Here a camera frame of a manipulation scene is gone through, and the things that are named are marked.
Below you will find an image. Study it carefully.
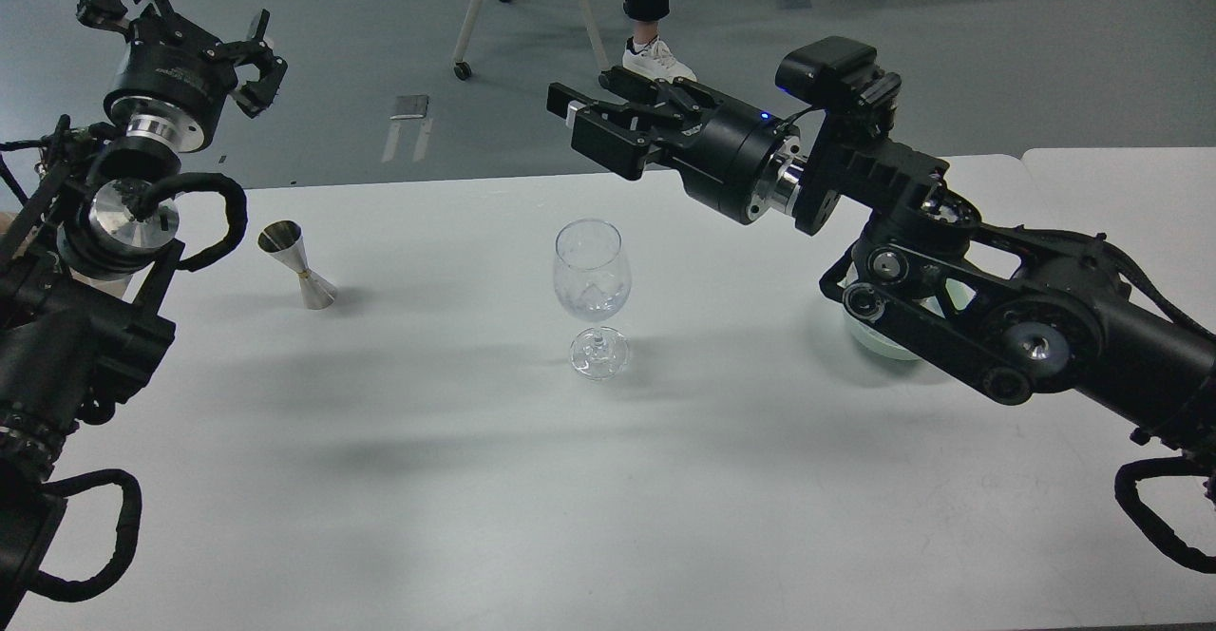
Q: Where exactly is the grey floor tape patch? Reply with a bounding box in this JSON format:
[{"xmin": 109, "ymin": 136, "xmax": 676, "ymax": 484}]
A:
[{"xmin": 389, "ymin": 94, "xmax": 430, "ymax": 122}]

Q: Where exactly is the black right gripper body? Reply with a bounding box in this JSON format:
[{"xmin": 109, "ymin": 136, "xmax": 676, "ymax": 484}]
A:
[{"xmin": 665, "ymin": 98, "xmax": 803, "ymax": 225}]

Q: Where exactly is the clear wine glass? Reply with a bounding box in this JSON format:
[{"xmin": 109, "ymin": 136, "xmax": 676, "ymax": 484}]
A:
[{"xmin": 552, "ymin": 219, "xmax": 634, "ymax": 381}]

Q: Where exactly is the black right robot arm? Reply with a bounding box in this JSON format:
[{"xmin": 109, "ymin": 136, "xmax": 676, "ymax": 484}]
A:
[{"xmin": 546, "ymin": 36, "xmax": 1215, "ymax": 574}]

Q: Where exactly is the steel cocktail jigger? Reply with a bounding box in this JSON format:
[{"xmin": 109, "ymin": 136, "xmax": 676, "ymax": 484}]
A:
[{"xmin": 257, "ymin": 220, "xmax": 337, "ymax": 310}]

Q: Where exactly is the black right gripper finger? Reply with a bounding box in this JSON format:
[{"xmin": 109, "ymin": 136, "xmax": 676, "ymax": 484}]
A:
[
  {"xmin": 597, "ymin": 68, "xmax": 727, "ymax": 133},
  {"xmin": 546, "ymin": 83, "xmax": 699, "ymax": 182}
]

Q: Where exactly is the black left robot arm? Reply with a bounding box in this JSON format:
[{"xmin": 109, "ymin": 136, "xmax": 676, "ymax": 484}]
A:
[{"xmin": 1, "ymin": 0, "xmax": 287, "ymax": 620}]

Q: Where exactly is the green bowl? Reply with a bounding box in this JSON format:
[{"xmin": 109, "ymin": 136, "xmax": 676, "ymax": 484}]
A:
[{"xmin": 844, "ymin": 278, "xmax": 976, "ymax": 362}]

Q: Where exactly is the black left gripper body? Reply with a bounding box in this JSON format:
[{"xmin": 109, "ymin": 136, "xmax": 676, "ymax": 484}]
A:
[{"xmin": 105, "ymin": 19, "xmax": 238, "ymax": 153}]

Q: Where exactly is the white sneaker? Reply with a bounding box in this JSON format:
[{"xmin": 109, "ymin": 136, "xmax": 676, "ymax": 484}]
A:
[{"xmin": 621, "ymin": 36, "xmax": 698, "ymax": 83}]

